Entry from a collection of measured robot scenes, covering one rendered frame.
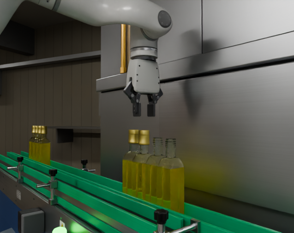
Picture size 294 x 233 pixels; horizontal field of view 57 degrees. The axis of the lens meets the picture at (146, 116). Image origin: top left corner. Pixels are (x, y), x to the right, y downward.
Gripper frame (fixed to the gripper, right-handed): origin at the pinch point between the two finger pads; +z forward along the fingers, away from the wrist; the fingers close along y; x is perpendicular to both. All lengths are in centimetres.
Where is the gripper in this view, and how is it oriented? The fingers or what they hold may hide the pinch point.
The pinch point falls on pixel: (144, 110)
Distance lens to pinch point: 82.2
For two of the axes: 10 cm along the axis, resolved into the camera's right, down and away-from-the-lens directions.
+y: -7.8, -0.1, -6.2
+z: 0.1, 10.0, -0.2
